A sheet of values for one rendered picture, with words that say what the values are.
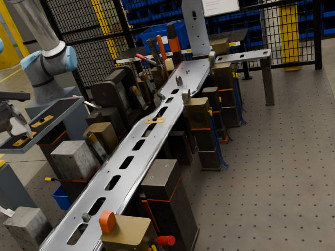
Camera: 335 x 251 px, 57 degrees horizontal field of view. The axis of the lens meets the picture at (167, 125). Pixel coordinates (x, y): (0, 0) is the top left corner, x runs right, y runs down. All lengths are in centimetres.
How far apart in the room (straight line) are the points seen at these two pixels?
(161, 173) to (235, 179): 49
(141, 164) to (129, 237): 36
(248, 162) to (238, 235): 39
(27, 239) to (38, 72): 87
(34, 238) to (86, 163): 29
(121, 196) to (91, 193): 12
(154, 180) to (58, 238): 31
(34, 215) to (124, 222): 29
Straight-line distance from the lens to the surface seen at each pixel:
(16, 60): 926
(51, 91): 166
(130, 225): 79
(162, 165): 97
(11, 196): 116
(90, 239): 90
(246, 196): 128
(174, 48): 197
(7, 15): 438
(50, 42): 154
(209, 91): 144
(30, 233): 99
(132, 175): 103
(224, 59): 176
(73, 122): 169
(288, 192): 128
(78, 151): 108
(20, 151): 114
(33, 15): 149
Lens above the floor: 160
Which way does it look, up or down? 29 degrees down
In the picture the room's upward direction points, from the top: 18 degrees counter-clockwise
